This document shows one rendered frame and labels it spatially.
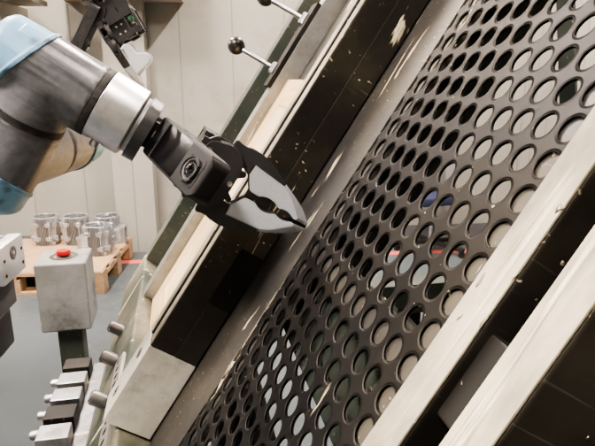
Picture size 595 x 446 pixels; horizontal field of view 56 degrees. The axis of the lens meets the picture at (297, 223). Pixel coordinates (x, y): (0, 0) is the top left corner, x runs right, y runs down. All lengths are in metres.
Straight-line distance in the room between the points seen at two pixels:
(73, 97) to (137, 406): 0.43
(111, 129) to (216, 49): 3.96
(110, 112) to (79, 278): 0.93
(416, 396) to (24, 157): 0.48
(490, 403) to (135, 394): 0.65
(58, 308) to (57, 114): 0.96
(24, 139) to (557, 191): 0.50
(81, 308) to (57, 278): 0.10
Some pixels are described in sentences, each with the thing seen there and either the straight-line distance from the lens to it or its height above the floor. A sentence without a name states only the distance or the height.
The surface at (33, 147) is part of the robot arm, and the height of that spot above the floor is 1.30.
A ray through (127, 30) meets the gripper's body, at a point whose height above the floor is 1.46.
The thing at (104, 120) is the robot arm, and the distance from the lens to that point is 0.59.
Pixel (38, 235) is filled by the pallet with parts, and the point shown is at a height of 0.23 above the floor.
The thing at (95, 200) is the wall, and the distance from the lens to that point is 4.78.
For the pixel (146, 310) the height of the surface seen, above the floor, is 0.90.
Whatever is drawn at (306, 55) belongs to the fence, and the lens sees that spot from 1.22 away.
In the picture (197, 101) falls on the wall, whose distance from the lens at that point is 4.54.
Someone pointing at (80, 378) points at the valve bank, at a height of 0.77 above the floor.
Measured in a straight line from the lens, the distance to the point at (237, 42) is 1.26.
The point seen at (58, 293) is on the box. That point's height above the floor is 0.85.
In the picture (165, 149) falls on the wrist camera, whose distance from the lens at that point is 0.57.
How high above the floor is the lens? 1.37
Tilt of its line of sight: 15 degrees down
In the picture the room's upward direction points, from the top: straight up
